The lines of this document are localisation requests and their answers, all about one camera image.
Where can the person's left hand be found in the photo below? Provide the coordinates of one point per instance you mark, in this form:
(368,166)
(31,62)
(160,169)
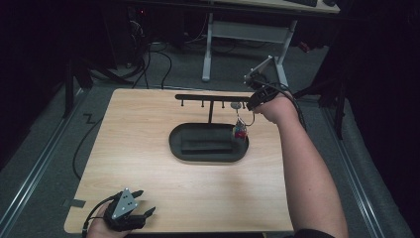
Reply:
(102,228)

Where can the white desk frame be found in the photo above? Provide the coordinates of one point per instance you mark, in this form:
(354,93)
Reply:
(246,31)

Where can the black wallet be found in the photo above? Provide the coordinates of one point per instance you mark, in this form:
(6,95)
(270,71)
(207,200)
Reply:
(206,147)

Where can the dark computer tower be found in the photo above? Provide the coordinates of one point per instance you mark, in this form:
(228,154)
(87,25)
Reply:
(133,33)

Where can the black metal stand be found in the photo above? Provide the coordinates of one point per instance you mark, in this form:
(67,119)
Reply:
(338,109)
(68,89)

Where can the black keyboard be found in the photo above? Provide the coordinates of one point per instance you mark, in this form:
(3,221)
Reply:
(302,2)

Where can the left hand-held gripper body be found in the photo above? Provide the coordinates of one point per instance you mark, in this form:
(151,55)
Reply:
(124,211)

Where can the grey tape strip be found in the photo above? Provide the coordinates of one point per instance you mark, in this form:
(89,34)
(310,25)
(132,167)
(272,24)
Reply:
(74,202)

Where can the metal floor rail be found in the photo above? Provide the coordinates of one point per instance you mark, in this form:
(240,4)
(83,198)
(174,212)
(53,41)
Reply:
(36,167)
(355,178)

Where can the round grey table plug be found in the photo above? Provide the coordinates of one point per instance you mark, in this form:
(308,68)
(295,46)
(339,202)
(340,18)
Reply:
(235,105)

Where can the black key rack with tray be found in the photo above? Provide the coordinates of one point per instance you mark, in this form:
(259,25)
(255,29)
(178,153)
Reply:
(204,147)

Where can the person's right hand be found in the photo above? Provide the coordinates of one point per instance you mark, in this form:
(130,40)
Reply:
(279,107)

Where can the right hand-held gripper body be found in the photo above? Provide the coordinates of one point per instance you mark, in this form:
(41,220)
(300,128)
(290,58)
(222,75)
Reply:
(261,84)

